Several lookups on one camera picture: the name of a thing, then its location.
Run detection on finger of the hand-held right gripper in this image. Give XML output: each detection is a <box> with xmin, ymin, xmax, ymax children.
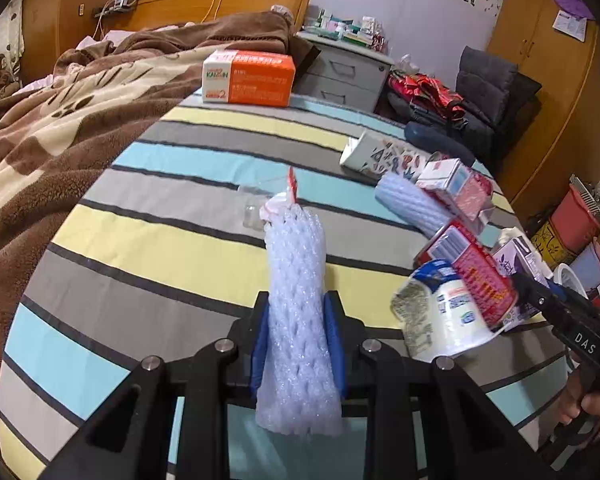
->
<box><xmin>547</xmin><ymin>282</ymin><xmax>588</xmax><ymax>306</ymax></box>
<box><xmin>511</xmin><ymin>270</ymin><xmax>557</xmax><ymax>320</ymax></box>

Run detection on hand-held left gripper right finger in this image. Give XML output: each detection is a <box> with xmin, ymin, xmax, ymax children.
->
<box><xmin>322</xmin><ymin>291</ymin><xmax>543</xmax><ymax>480</ymax></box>

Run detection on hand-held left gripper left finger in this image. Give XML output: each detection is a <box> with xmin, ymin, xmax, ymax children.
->
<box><xmin>42</xmin><ymin>292</ymin><xmax>271</xmax><ymax>480</ymax></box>

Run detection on white trash bin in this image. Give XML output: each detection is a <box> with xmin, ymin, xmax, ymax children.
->
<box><xmin>552</xmin><ymin>262</ymin><xmax>591</xmax><ymax>306</ymax></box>

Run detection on white foam net sleeve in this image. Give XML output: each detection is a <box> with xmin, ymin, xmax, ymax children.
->
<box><xmin>254</xmin><ymin>195</ymin><xmax>345</xmax><ymax>437</ymax></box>

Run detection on red milk can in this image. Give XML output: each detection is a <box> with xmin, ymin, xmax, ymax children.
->
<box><xmin>414</xmin><ymin>220</ymin><xmax>518</xmax><ymax>333</ymax></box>

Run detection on white yogurt cup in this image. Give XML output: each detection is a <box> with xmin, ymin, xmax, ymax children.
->
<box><xmin>390</xmin><ymin>259</ymin><xmax>503</xmax><ymax>363</ymax></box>

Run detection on pale blue foam sleeve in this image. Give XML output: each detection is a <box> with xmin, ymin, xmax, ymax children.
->
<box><xmin>375</xmin><ymin>172</ymin><xmax>456</xmax><ymax>236</ymax></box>

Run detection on person's right hand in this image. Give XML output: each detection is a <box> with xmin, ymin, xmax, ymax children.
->
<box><xmin>560</xmin><ymin>371</ymin><xmax>600</xmax><ymax>428</ymax></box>

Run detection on purple drink carton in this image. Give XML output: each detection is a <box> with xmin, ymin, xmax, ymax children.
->
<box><xmin>491</xmin><ymin>235</ymin><xmax>553</xmax><ymax>322</ymax></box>

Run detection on pale blue bucket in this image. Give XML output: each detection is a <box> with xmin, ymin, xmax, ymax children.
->
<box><xmin>570</xmin><ymin>245</ymin><xmax>600</xmax><ymax>291</ymax></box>

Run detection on yellow patterned box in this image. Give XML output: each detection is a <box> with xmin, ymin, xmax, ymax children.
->
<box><xmin>530</xmin><ymin>217</ymin><xmax>576</xmax><ymax>268</ymax></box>

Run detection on pink plastic bin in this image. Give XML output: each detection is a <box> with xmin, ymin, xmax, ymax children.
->
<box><xmin>550</xmin><ymin>182</ymin><xmax>600</xmax><ymax>253</ymax></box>

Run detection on grey ribbed rack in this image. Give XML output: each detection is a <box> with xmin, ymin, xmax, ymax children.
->
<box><xmin>569</xmin><ymin>174</ymin><xmax>600</xmax><ymax>221</ymax></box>

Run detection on striped bed sheet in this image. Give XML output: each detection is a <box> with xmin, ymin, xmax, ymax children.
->
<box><xmin>0</xmin><ymin>87</ymin><xmax>571</xmax><ymax>480</ymax></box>

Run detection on red and white carton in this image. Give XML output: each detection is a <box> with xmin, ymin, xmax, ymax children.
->
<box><xmin>417</xmin><ymin>157</ymin><xmax>496</xmax><ymax>236</ymax></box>

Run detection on clear plastic wrapper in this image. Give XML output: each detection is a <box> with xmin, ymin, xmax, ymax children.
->
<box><xmin>237</xmin><ymin>167</ymin><xmax>301</xmax><ymax>233</ymax></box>

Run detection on wooden wardrobe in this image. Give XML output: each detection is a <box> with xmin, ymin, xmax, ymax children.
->
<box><xmin>485</xmin><ymin>0</ymin><xmax>600</xmax><ymax>211</ymax></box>

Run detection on dark blue case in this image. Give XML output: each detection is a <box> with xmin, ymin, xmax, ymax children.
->
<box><xmin>404</xmin><ymin>121</ymin><xmax>476</xmax><ymax>166</ymax></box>

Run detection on patterned drink carton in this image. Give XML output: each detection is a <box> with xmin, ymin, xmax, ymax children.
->
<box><xmin>339</xmin><ymin>131</ymin><xmax>431</xmax><ymax>186</ymax></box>

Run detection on black chair with grey cushion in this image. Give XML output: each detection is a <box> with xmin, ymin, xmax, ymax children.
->
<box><xmin>450</xmin><ymin>45</ymin><xmax>543</xmax><ymax>171</ymax></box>

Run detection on red bags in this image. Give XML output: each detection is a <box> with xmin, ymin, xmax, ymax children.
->
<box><xmin>387</xmin><ymin>72</ymin><xmax>466</xmax><ymax>121</ymax></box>

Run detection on orange and white box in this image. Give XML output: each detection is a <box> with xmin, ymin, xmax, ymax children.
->
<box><xmin>201</xmin><ymin>50</ymin><xmax>297</xmax><ymax>107</ymax></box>

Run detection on white paper sheet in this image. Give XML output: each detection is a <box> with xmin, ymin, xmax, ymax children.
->
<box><xmin>551</xmin><ymin>9</ymin><xmax>588</xmax><ymax>41</ymax></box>

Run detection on grey nightstand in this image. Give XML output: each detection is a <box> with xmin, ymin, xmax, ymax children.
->
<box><xmin>292</xmin><ymin>30</ymin><xmax>396</xmax><ymax>113</ymax></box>

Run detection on brown patterned blanket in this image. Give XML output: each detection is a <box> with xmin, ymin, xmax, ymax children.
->
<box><xmin>0</xmin><ymin>10</ymin><xmax>321</xmax><ymax>461</ymax></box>

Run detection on pile of small boxes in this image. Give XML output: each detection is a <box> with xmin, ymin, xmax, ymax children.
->
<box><xmin>302</xmin><ymin>7</ymin><xmax>391</xmax><ymax>53</ymax></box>

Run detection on wooden headboard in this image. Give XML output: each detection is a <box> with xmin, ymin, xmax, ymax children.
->
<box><xmin>97</xmin><ymin>0</ymin><xmax>313</xmax><ymax>36</ymax></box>

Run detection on power strip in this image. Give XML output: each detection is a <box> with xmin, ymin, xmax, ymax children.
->
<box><xmin>94</xmin><ymin>0</ymin><xmax>138</xmax><ymax>17</ymax></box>

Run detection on wooden cabinet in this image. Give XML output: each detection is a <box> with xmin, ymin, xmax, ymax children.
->
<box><xmin>20</xmin><ymin>0</ymin><xmax>121</xmax><ymax>86</ymax></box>

